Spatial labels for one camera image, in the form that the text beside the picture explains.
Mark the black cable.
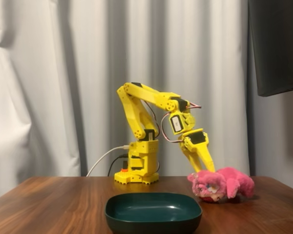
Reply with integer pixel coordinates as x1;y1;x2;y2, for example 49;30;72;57
107;153;129;177

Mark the pink plush bear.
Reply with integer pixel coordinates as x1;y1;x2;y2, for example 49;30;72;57
187;166;256;203

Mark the white curtain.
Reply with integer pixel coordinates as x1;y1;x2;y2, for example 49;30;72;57
0;0;251;203

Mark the yellow gripper black servo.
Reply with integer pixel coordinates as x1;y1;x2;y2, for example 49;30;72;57
178;129;216;173

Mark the white cable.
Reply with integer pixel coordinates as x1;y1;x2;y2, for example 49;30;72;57
86;145;130;177

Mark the dark green square bin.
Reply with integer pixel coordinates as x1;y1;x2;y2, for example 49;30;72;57
104;192;203;234

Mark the black hanging cloth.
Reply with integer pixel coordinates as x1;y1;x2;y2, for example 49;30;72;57
248;0;293;98

